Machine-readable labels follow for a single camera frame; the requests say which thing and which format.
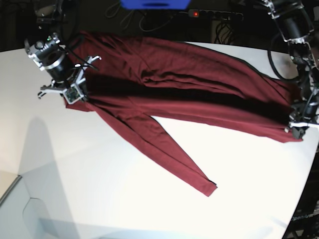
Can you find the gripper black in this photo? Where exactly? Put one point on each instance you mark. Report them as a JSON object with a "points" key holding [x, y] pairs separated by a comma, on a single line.
{"points": [[48, 54], [303, 117]]}

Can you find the dark red t-shirt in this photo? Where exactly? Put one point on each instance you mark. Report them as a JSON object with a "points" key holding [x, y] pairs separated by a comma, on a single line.
{"points": [[139, 78]]}

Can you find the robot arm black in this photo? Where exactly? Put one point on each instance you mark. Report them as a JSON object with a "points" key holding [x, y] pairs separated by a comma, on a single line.
{"points": [[50, 18], [296, 29]]}

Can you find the blue box at top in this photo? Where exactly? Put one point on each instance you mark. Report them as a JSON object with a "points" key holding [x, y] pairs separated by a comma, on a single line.
{"points": [[155, 4]]}

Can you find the black power strip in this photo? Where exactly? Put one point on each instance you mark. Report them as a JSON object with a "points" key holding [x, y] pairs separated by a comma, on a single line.
{"points": [[216, 15]]}

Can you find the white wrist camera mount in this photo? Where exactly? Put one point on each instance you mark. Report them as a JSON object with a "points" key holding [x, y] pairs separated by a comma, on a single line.
{"points": [[73, 95]]}

